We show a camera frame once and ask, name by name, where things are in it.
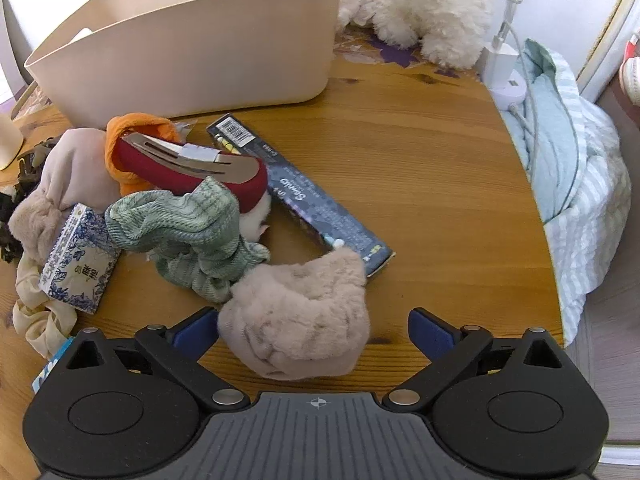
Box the beige fuzzy sock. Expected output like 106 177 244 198
217 249 372 380
7 127 121 261

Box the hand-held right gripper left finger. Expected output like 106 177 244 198
62 307 251 411

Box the striped teal blanket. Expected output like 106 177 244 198
500 37 633 348

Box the green checked scrunchie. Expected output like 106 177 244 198
105 177 271 303

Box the white plush toy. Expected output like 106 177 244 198
336 0 496 70

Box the pink and white shoe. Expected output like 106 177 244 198
619 35 640 108

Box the white charger plug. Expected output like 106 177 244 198
481 42 521 83

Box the white charging cable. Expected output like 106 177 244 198
492 0 546 171

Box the white round charging base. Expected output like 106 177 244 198
487 77 528 111

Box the cream satin scrunchie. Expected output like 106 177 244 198
12 255 78 361

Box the blue and white packet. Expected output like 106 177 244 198
31 337 76 393

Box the round wooden desktop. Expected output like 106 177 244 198
0 52 581 480

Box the clear plastic packet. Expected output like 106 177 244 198
170 119 201 143

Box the blue floral tissue pack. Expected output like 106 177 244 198
39 203 122 316

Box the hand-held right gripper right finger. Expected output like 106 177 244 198
382 307 576 413

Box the orange cloth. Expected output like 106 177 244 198
104 114 182 196

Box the dark ruffled scrunchie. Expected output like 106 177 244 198
0 137 61 266

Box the dark long cardboard box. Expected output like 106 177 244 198
206 113 396 278

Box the beige plastic storage bin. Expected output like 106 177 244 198
24 0 347 128

